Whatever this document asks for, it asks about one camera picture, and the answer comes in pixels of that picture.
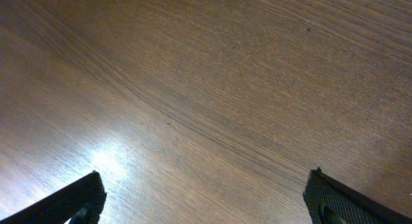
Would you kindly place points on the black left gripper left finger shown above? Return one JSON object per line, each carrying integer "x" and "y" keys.
{"x": 79, "y": 202}

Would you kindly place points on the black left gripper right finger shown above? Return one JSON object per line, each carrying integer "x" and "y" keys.
{"x": 330, "y": 201}

